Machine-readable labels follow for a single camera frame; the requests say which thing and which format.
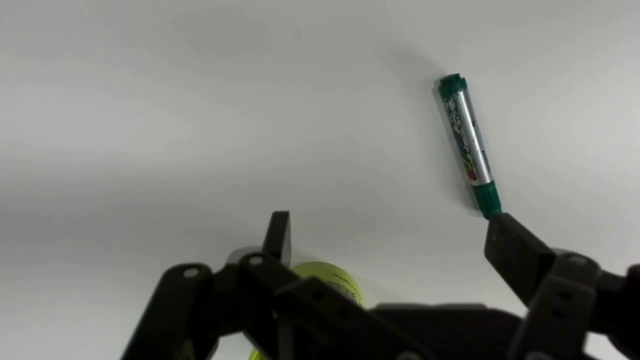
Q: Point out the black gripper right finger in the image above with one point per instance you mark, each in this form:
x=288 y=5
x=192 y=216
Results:
x=567 y=292

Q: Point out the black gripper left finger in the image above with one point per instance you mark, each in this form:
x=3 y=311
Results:
x=266 y=306

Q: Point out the green marker with silver label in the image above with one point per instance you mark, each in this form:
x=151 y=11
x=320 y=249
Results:
x=467 y=137

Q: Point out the yellow-green printed mug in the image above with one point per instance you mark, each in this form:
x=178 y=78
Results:
x=333 y=277

